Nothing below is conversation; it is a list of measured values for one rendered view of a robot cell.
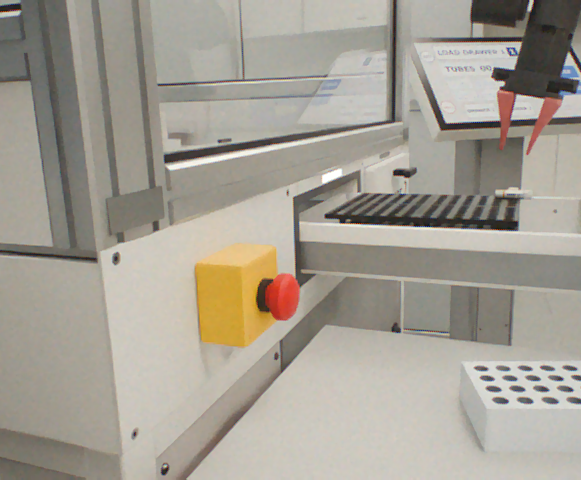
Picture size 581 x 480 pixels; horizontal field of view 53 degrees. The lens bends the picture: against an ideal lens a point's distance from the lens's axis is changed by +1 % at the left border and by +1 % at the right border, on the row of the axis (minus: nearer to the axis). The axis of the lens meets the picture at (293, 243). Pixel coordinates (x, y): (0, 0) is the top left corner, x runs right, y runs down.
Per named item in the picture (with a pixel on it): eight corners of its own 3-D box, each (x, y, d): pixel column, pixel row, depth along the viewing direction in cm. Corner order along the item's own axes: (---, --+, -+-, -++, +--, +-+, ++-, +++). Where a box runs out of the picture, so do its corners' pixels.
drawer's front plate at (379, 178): (408, 205, 122) (409, 153, 120) (375, 234, 96) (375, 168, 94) (400, 205, 123) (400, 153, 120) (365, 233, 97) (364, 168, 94)
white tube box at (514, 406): (598, 399, 53) (602, 360, 52) (649, 453, 45) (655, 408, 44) (459, 399, 54) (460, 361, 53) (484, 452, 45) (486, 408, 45)
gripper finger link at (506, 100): (539, 159, 72) (562, 82, 70) (481, 147, 75) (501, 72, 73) (540, 157, 79) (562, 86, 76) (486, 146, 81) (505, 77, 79)
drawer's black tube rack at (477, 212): (517, 241, 80) (520, 195, 79) (514, 277, 64) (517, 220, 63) (362, 234, 88) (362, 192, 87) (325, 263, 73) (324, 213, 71)
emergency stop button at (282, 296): (304, 312, 50) (302, 268, 49) (286, 329, 46) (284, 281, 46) (272, 309, 51) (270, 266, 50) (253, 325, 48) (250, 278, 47)
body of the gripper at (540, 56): (575, 95, 70) (596, 30, 68) (489, 81, 73) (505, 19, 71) (574, 98, 76) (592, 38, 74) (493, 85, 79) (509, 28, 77)
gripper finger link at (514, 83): (544, 160, 72) (568, 83, 70) (485, 148, 75) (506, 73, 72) (545, 157, 78) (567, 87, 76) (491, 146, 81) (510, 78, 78)
